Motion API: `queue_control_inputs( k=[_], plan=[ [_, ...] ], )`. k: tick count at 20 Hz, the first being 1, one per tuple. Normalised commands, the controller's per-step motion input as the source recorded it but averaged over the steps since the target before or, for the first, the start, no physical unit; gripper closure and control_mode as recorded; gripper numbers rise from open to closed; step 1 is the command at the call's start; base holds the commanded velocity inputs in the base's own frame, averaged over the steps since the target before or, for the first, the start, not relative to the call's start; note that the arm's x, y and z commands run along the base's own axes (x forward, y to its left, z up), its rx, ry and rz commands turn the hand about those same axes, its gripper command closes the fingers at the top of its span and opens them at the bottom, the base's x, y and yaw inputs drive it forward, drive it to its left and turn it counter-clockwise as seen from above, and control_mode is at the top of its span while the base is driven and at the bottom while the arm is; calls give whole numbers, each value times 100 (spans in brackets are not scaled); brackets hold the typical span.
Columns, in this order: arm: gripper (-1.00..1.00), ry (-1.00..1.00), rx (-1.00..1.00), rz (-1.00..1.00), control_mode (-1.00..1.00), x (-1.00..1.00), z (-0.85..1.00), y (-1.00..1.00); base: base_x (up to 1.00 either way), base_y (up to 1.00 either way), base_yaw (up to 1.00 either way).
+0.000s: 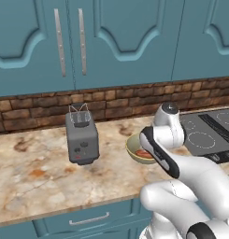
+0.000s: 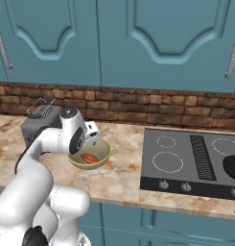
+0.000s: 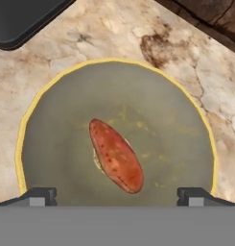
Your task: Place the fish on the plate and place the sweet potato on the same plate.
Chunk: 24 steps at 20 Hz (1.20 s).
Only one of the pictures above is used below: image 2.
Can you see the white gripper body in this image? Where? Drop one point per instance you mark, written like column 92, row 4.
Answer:
column 93, row 138

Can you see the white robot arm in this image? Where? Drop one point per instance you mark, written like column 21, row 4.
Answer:
column 32, row 179

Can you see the orange sweet potato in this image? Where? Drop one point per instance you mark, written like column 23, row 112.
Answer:
column 89, row 158

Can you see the yellow-green bowl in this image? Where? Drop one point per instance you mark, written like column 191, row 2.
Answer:
column 103, row 153

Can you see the dark grey toaster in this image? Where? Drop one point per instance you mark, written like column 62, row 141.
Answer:
column 34, row 126

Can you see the teal base cupboard door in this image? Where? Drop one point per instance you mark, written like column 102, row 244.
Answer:
column 112, row 224
column 192, row 230

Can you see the grey black hob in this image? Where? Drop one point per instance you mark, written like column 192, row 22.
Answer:
column 183, row 147

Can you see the black pan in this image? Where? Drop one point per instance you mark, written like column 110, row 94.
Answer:
column 232, row 168

